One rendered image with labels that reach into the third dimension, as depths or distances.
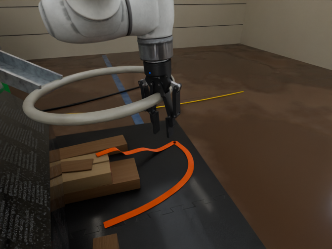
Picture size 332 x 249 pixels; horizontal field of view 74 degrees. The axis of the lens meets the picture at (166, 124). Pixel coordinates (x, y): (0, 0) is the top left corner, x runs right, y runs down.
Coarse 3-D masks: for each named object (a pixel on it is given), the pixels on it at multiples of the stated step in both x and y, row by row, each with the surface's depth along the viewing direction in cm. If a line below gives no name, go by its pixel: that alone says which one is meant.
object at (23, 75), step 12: (0, 60) 90; (12, 60) 88; (24, 60) 87; (0, 72) 78; (12, 72) 86; (24, 72) 88; (36, 72) 87; (48, 72) 86; (12, 84) 79; (24, 84) 77; (36, 84) 76
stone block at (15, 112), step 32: (0, 96) 99; (0, 128) 83; (32, 128) 97; (0, 160) 71; (32, 160) 81; (0, 192) 62; (32, 192) 70; (0, 224) 55; (32, 224) 61; (64, 224) 89
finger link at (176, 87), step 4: (180, 84) 60; (176, 88) 59; (180, 88) 61; (172, 92) 60; (176, 92) 60; (172, 96) 61; (176, 96) 61; (172, 100) 61; (176, 100) 61; (172, 104) 62; (176, 104) 62; (176, 108) 62; (176, 112) 63; (176, 116) 63
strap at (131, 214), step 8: (168, 144) 202; (176, 144) 202; (104, 152) 160; (128, 152) 175; (136, 152) 176; (184, 152) 192; (192, 160) 183; (192, 168) 174; (184, 176) 167; (176, 184) 160; (168, 192) 153; (160, 200) 147; (136, 208) 142; (144, 208) 142; (120, 216) 137; (128, 216) 137; (104, 224) 132; (112, 224) 132
